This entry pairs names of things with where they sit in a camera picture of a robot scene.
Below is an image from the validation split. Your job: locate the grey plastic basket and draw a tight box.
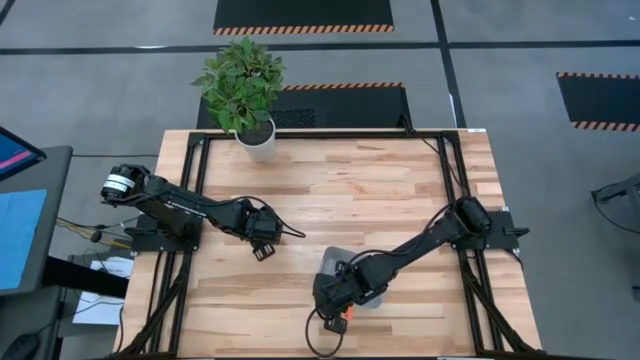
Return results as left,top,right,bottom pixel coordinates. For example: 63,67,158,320
319,245,387,310

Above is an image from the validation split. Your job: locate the white plant pot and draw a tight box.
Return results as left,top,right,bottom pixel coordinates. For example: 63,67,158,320
233,117,277,162

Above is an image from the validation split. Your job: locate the green leafy plant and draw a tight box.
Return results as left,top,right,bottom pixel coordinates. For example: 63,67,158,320
191,37,287,135

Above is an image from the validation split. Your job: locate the black hazard-striped floor mat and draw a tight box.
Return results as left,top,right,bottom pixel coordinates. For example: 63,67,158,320
555,72,640,134
213,0,395,36
196,82,414,130

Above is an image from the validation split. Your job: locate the white paper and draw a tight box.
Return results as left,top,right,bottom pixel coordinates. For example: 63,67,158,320
72,255,135,326

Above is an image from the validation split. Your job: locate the black desk leg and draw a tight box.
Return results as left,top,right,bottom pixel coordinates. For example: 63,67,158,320
42,254,130,300

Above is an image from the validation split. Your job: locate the grey desk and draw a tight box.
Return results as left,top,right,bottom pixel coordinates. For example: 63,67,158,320
0,144,74,296

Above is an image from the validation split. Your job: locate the blue sheet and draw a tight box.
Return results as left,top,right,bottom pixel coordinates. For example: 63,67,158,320
0,188,49,291

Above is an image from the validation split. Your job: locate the computer monitor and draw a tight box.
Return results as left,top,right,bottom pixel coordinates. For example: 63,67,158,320
0,124,48,182

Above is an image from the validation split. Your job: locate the black computer mouse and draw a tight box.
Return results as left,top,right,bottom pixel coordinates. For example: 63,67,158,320
2,333,41,360

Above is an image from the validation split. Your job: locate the black tripod base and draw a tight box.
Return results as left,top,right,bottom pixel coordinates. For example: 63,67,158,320
591,173,640,221

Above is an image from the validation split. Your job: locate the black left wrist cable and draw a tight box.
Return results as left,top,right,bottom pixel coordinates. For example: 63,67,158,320
234,195,307,239

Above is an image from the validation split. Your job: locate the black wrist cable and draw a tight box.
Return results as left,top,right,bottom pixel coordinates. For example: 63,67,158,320
304,305,346,359
234,195,307,239

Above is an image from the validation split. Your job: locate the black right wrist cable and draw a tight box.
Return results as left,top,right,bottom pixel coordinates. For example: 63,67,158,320
304,305,346,359

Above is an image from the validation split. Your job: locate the black aluminium table frame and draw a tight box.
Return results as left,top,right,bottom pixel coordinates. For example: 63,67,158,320
117,129,544,360

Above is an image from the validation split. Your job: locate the black power cable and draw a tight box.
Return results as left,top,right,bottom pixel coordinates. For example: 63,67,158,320
398,115,464,196

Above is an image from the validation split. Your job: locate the coloured cable bundle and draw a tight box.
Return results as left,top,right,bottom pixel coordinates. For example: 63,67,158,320
55,216,134,250

